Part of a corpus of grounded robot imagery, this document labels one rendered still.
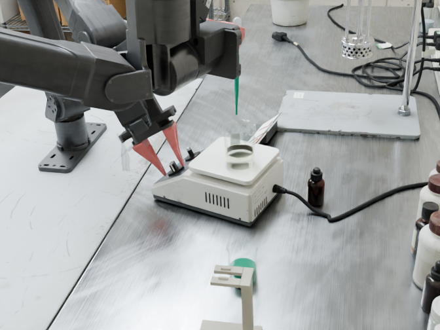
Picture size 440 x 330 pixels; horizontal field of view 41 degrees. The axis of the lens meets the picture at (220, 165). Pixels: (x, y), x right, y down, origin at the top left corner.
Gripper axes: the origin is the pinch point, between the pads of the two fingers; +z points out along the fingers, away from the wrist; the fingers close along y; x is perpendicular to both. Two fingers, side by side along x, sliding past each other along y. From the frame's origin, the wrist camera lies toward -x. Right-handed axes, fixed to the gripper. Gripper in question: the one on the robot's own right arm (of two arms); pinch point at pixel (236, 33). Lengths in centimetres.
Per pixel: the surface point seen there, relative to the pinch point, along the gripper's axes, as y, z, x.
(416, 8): -14.9, 46.0, 4.5
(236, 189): -2.2, -3.0, 24.4
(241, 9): 117, 218, 61
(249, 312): -17.2, -26.7, 24.3
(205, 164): 4.7, -1.2, 22.6
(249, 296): -17.2, -26.8, 21.7
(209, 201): 2.6, -3.4, 28.1
